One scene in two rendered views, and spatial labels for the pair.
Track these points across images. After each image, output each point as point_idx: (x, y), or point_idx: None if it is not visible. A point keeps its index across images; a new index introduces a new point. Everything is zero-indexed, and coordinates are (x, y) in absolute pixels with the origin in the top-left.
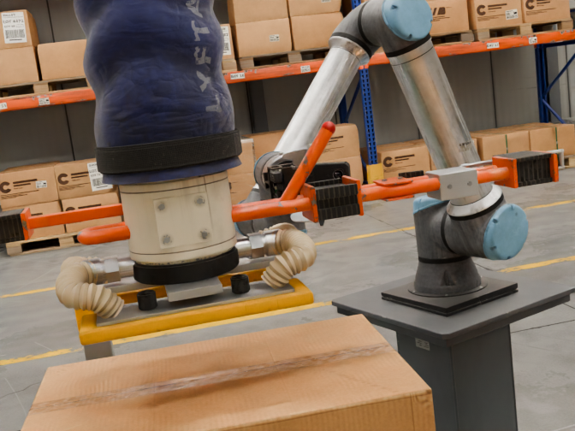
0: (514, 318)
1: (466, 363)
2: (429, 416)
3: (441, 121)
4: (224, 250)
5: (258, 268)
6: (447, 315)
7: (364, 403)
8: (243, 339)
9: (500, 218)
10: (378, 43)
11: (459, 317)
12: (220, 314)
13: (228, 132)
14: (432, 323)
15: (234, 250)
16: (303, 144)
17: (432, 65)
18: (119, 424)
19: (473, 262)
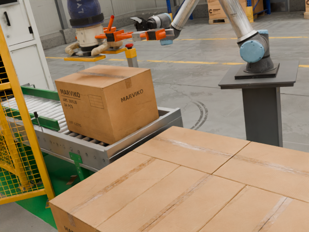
0: (256, 86)
1: (250, 99)
2: (103, 94)
3: (222, 5)
4: (91, 45)
5: (112, 50)
6: (235, 79)
7: (93, 86)
8: (123, 68)
9: (244, 45)
10: None
11: (236, 80)
12: (80, 60)
13: (86, 17)
14: (226, 80)
15: (96, 45)
16: (184, 9)
17: None
18: (73, 78)
19: (265, 61)
